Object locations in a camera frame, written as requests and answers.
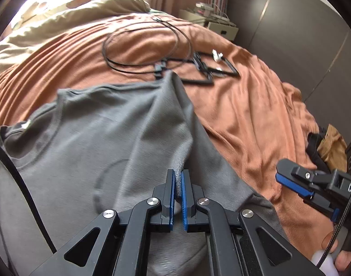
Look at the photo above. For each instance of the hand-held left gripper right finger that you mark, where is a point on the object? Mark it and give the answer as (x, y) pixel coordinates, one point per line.
(185, 207)

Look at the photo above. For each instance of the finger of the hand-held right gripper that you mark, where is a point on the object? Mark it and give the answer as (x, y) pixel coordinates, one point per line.
(290, 182)
(322, 204)

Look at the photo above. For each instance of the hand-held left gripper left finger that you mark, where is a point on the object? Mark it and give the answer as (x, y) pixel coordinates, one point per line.
(171, 207)

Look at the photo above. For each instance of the grey t-shirt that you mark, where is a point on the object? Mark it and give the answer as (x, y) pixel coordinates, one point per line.
(106, 126)

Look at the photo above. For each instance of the person's right hand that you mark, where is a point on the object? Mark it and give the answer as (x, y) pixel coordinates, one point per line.
(346, 260)

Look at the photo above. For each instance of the brown folded garment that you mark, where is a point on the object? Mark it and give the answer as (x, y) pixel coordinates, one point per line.
(332, 146)

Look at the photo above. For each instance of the orange-brown blanket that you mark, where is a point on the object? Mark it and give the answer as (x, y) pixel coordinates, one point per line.
(236, 106)

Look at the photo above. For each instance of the small white clip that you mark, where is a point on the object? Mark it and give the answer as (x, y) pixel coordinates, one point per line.
(217, 55)

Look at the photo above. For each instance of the cream nightstand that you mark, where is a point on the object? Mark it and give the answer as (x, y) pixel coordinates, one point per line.
(221, 28)

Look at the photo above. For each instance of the white power strip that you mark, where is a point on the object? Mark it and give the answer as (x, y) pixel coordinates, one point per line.
(221, 18)

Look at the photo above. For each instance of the beige duvet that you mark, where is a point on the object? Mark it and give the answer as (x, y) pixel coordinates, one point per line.
(63, 20)

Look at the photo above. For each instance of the cream printed window cushion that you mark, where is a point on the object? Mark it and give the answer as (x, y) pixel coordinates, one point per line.
(63, 0)

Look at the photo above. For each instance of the black square frame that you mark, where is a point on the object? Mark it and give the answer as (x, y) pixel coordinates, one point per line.
(197, 81)
(232, 67)

